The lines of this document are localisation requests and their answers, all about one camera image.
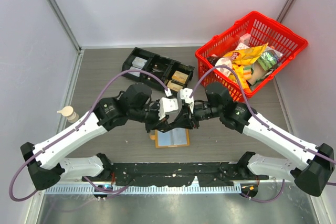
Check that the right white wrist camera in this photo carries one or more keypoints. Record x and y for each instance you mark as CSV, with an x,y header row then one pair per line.
x,y
184,96

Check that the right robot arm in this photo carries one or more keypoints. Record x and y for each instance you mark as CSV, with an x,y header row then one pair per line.
x,y
307,165

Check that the white card box upper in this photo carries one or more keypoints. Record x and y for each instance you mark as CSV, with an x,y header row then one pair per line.
x,y
139,62

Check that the orange leather card holder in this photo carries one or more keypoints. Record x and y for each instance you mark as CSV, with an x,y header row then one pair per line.
x,y
174,138

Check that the green soap pump bottle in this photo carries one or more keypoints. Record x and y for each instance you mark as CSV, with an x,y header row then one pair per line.
x,y
69,113

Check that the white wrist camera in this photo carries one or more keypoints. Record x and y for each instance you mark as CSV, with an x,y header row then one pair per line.
x,y
167,106
184,96

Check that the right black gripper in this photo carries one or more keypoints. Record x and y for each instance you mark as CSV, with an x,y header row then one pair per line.
x,y
187,121

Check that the yellow chips bag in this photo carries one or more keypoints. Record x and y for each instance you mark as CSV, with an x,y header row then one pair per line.
x,y
242,61

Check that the green foil snack packet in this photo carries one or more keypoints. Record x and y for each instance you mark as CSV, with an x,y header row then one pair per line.
x,y
268,59

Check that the black compartment tray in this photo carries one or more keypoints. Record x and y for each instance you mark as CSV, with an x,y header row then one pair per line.
x,y
160,66

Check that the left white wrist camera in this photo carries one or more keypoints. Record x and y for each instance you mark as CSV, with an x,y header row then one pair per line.
x,y
167,106

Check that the tan card box upper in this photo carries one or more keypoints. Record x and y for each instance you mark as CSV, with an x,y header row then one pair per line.
x,y
179,77

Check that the pink white carton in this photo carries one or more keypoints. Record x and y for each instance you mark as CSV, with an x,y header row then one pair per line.
x,y
245,39

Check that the white perforated cable duct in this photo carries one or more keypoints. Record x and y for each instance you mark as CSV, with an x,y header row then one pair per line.
x,y
80,189

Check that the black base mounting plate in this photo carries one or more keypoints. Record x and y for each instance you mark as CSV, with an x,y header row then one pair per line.
x,y
208,174

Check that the white paper roll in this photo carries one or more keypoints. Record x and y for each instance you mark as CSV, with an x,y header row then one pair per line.
x,y
223,61

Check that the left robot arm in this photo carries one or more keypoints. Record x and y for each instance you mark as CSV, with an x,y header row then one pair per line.
x,y
47,162

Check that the red plastic shopping basket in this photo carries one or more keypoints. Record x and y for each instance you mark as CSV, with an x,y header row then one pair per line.
x,y
263,30

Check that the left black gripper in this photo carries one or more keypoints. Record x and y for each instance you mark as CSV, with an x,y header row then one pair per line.
x,y
157,124

